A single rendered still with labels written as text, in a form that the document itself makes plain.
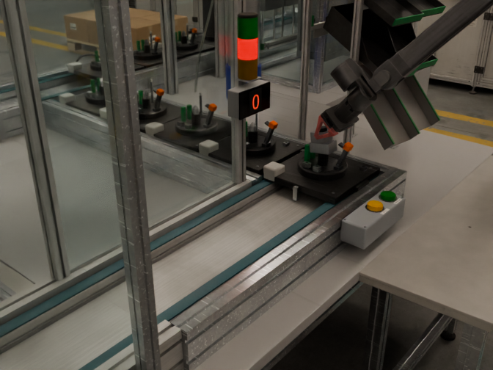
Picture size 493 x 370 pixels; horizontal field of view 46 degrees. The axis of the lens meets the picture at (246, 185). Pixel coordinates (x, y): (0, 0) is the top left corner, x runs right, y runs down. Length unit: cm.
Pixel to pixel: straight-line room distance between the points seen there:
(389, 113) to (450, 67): 398
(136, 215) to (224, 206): 69
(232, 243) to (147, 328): 52
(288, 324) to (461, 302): 40
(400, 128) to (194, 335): 103
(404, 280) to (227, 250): 42
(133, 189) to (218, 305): 41
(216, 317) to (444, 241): 71
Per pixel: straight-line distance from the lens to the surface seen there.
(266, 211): 155
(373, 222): 145
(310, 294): 135
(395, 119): 188
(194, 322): 112
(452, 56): 581
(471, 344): 145
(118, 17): 75
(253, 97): 147
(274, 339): 123
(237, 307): 120
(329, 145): 160
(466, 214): 176
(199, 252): 138
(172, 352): 112
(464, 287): 146
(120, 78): 76
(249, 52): 144
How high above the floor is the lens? 168
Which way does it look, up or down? 27 degrees down
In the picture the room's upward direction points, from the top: straight up
